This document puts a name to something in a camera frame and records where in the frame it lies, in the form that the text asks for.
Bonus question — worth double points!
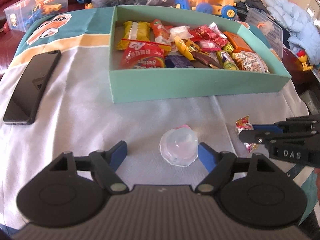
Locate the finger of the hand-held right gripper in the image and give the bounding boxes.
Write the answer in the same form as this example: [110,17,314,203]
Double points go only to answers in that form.
[238,130,313,146]
[251,114,320,134]

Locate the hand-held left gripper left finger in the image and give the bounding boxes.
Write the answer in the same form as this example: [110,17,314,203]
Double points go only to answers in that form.
[47,141,128,193]

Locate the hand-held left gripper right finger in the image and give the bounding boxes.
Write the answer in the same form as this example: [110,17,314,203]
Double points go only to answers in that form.
[196,142,290,194]

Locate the floral candy wrapper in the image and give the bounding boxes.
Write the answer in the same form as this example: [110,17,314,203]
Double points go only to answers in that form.
[234,115,261,153]

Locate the clear jelly cup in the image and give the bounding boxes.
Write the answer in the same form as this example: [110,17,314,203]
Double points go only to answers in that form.
[159,125,200,167]
[169,26,192,43]

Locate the orange striped snack packet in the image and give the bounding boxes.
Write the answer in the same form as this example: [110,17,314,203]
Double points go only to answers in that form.
[231,51,271,74]

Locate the teal cardboard box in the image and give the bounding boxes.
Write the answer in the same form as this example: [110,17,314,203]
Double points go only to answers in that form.
[108,5,292,104]

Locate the yellow green snack packet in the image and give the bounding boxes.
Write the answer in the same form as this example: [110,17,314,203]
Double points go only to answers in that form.
[216,50,240,71]

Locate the dark brown gold packet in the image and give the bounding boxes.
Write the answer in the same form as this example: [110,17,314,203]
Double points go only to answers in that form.
[193,51,223,70]

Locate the small orange packet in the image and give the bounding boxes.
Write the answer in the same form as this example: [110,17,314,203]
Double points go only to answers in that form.
[222,31,253,53]

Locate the purple snack bar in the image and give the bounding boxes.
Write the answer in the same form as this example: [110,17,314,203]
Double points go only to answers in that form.
[164,54,196,68]

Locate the red rainbow print candy bag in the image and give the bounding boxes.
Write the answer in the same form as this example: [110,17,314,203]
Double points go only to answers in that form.
[118,42,167,70]

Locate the pink packet red edges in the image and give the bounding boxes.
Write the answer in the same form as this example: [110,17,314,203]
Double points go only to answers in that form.
[198,40,221,52]

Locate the yellow brown snack packet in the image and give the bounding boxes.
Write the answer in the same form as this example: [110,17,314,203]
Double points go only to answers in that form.
[174,35,201,61]

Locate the red candy packet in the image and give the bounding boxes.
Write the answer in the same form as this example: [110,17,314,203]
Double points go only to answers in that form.
[189,24,228,47]

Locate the red long snack packet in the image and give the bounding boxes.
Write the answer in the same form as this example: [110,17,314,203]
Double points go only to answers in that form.
[151,18,172,52]

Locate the yellow toy figure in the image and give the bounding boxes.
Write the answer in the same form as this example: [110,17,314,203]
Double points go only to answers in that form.
[297,51,313,72]

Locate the clear plastic case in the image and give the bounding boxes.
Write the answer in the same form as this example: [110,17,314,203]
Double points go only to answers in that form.
[244,7,283,61]

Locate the light blue fluffy blanket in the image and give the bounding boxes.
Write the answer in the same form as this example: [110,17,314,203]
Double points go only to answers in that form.
[263,0,320,66]

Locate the black smartphone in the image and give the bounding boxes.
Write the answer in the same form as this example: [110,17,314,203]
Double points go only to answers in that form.
[3,49,62,125]

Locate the dark grey clothing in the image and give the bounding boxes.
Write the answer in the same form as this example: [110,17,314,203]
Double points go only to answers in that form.
[237,0,268,16]

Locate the clear plastic toy container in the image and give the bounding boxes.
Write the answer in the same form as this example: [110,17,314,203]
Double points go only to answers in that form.
[3,0,71,32]

